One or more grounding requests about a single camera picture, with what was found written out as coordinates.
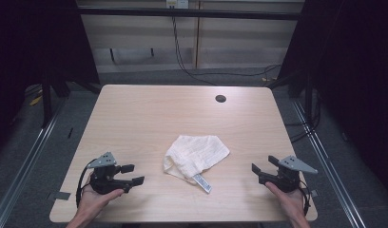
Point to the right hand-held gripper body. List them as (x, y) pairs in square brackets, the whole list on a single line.
[(287, 180)]

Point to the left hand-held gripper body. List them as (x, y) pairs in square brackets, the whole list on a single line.
[(104, 183)]

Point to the white flower print cloth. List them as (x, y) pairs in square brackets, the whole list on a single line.
[(195, 153)]

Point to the person's right hand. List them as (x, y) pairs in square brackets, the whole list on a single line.
[(288, 200)]

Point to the person's left hand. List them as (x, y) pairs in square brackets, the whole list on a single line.
[(91, 202)]

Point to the grey tape strip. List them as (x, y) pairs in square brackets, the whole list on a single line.
[(60, 196)]

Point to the yellow floor item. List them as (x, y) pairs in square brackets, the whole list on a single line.
[(35, 100)]

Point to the black curtain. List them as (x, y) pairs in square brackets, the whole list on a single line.
[(353, 79), (33, 44)]

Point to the metal floor rail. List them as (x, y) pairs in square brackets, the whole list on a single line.
[(325, 164), (27, 158)]

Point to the black metal stand post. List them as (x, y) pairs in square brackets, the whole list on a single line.
[(47, 104)]

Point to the black horizontal frame bar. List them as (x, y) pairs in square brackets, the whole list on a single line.
[(189, 13)]

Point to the white wall power outlet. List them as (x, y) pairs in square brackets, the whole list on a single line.
[(177, 3)]

